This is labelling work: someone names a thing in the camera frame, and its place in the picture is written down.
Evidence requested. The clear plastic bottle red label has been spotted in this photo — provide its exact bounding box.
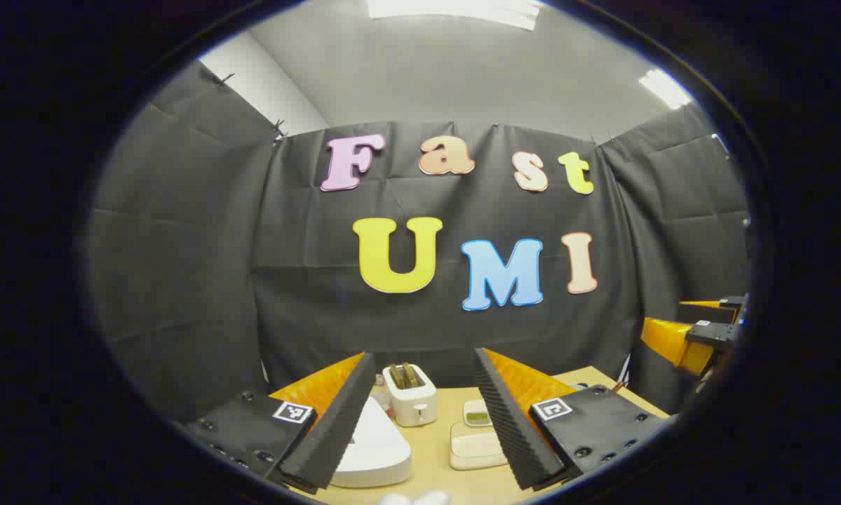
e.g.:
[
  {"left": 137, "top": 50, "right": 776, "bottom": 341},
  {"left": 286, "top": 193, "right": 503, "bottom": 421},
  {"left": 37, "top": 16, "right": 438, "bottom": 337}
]
[{"left": 371, "top": 374, "right": 393, "bottom": 415}]

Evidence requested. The white toaster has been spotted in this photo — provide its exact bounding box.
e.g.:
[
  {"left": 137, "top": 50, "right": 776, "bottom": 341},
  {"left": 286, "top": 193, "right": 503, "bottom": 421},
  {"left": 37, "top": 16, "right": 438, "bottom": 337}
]
[{"left": 382, "top": 363, "right": 438, "bottom": 428}]

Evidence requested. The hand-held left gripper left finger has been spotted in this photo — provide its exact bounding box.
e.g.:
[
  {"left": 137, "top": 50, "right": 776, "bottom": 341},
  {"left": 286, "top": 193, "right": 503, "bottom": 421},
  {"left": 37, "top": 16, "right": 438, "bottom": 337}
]
[{"left": 182, "top": 351, "right": 377, "bottom": 495}]

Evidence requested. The ceiling light panel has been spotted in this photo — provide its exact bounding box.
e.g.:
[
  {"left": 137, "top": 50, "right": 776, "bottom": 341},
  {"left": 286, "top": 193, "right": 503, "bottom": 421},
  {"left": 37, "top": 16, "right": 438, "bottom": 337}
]
[
  {"left": 366, "top": 0, "right": 541, "bottom": 32},
  {"left": 638, "top": 68, "right": 694, "bottom": 111}
]

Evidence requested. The white divided dish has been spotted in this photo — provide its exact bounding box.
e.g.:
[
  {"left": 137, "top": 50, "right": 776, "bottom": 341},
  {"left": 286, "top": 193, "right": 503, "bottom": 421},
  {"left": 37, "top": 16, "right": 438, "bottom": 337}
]
[{"left": 462, "top": 399, "right": 492, "bottom": 429}]

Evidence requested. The clear glass container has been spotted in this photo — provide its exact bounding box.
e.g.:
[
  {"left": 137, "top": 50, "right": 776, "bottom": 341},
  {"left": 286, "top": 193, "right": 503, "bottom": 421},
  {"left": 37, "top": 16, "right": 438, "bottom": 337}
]
[{"left": 449, "top": 421, "right": 509, "bottom": 471}]

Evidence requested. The white rice cooker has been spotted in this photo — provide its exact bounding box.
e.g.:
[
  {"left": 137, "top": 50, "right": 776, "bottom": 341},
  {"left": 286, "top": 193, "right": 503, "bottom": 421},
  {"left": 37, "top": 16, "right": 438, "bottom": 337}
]
[{"left": 329, "top": 396, "right": 412, "bottom": 489}]

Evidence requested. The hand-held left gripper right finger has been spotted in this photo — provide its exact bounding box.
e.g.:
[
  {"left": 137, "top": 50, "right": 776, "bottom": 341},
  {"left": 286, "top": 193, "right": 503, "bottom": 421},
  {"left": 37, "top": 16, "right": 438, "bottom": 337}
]
[{"left": 473, "top": 347, "right": 673, "bottom": 492}]

